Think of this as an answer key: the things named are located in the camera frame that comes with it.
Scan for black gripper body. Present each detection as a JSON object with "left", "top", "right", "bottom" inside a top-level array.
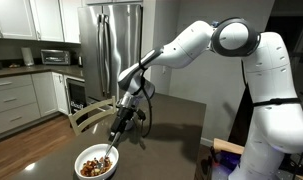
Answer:
[{"left": 111, "top": 105, "right": 136, "bottom": 134}]

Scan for wooden base board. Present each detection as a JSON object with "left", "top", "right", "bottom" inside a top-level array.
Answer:
[{"left": 212, "top": 137, "right": 246, "bottom": 156}]

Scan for white ceramic bowl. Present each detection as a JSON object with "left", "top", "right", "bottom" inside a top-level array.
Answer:
[{"left": 74, "top": 143, "right": 120, "bottom": 180}]

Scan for white lower kitchen cabinets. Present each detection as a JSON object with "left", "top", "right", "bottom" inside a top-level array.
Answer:
[{"left": 0, "top": 71, "right": 70, "bottom": 138}]

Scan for brown food pieces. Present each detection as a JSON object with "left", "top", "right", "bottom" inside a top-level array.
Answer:
[{"left": 80, "top": 156, "right": 113, "bottom": 178}]

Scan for stainless steel refrigerator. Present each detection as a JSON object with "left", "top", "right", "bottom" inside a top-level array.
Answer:
[{"left": 77, "top": 3, "right": 144, "bottom": 108}]

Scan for metal spoon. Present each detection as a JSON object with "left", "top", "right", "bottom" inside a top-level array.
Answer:
[{"left": 96, "top": 132, "right": 122, "bottom": 169}]

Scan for pale wooden chair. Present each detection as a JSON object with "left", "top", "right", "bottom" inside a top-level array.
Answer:
[{"left": 68, "top": 95, "right": 118, "bottom": 137}]

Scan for white upper kitchen cabinets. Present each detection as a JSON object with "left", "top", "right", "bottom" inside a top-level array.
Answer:
[{"left": 0, "top": 0, "right": 144, "bottom": 45}]

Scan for white paper towel roll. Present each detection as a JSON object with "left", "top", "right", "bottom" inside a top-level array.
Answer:
[{"left": 20, "top": 47, "right": 36, "bottom": 67}]

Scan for white kitchen cabinets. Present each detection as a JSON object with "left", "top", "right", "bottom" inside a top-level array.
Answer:
[
  {"left": 0, "top": 71, "right": 70, "bottom": 138},
  {"left": 0, "top": 0, "right": 144, "bottom": 45}
]

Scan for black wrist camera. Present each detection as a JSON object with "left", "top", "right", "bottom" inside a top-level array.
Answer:
[{"left": 134, "top": 108, "right": 148, "bottom": 122}]

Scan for black wine cooler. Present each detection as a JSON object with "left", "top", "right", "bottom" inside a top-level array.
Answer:
[{"left": 64, "top": 75, "right": 89, "bottom": 118}]

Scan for dark kitchen countertop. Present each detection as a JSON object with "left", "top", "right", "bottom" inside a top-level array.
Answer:
[{"left": 0, "top": 64, "right": 86, "bottom": 80}]

